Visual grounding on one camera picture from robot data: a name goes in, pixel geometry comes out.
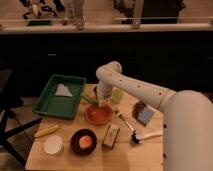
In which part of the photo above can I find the green pepper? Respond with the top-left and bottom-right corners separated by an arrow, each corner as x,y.
81,94 -> 98,105

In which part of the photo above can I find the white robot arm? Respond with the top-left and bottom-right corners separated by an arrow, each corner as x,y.
96,61 -> 213,171

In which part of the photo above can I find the red bowl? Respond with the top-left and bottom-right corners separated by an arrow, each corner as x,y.
84,105 -> 113,125

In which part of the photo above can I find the dark bowl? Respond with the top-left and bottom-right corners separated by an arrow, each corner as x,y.
70,129 -> 97,156

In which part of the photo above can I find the small metal cup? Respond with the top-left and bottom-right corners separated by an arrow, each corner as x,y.
93,86 -> 98,100

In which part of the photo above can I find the green plastic cup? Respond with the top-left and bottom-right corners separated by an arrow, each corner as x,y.
111,89 -> 123,104

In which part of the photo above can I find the small brown box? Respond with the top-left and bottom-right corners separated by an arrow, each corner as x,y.
102,124 -> 120,149

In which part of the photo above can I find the green plastic tray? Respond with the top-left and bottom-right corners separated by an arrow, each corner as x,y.
33,75 -> 86,120

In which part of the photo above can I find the white folded cloth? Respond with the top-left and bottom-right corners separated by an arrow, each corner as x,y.
55,84 -> 72,97

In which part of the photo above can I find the blue sponge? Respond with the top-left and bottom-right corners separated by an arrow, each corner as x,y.
137,107 -> 154,126

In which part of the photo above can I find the orange fruit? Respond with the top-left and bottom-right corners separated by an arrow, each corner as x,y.
79,135 -> 92,149

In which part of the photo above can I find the yellow corn cob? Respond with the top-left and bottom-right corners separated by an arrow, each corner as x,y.
34,125 -> 59,138

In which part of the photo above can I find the white round lid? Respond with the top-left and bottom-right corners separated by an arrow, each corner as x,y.
44,135 -> 63,155

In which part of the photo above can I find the black chair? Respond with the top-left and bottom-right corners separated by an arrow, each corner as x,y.
0,69 -> 41,165

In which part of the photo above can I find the white handled brush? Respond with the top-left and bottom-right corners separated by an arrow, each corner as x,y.
131,130 -> 163,144

